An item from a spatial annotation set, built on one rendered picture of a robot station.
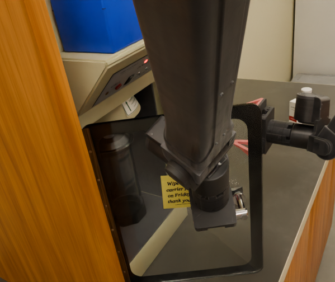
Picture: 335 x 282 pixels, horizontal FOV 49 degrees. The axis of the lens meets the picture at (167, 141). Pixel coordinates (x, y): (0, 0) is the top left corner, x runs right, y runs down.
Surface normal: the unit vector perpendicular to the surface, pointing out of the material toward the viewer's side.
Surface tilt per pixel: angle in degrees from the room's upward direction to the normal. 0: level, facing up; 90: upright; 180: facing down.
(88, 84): 90
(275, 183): 0
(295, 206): 0
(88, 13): 90
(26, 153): 90
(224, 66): 118
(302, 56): 90
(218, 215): 26
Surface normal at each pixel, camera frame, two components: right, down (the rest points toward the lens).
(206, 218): -0.14, -0.55
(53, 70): 0.85, 0.15
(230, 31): 0.76, 0.59
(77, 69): -0.51, 0.48
